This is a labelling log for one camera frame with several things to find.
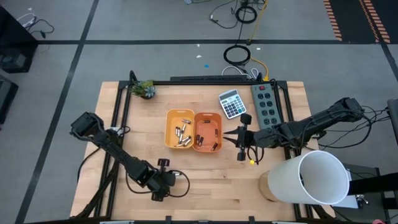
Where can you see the black cabinet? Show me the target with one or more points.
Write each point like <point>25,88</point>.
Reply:
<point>12,34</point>

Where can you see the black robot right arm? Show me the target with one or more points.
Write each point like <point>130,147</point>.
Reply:
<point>323,119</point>

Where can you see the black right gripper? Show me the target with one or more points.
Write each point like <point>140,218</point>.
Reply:
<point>261,138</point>

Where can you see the small metal clamp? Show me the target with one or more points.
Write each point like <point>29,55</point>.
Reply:
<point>362,199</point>

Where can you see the round wooden lamp base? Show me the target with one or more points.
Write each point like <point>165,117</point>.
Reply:
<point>263,186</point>

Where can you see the grey power strip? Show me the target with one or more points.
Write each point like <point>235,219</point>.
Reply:
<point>265,105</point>

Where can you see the long black flat bar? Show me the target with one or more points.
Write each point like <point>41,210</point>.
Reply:
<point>208,78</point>

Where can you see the orange plastic bin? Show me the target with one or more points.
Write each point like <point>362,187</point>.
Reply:
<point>207,130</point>

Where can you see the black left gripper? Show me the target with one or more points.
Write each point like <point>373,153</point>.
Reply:
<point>158,182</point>

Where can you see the grey desk calculator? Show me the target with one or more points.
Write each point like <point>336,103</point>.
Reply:
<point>232,104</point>

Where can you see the small potted succulent plant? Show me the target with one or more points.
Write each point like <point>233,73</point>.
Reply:
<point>144,89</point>

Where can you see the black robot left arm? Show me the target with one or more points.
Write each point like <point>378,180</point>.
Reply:
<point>124,158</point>

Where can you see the yellow plastic bin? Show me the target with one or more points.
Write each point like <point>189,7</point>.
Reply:
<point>170,121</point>

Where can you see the black box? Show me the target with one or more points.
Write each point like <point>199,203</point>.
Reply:
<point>6,96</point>

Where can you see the black aluminium table frame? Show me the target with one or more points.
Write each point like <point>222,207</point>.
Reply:
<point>186,83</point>

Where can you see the black beam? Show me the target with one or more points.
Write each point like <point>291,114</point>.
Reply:
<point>373,184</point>

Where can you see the black orange-striped mat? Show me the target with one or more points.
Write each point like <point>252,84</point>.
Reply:
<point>351,15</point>

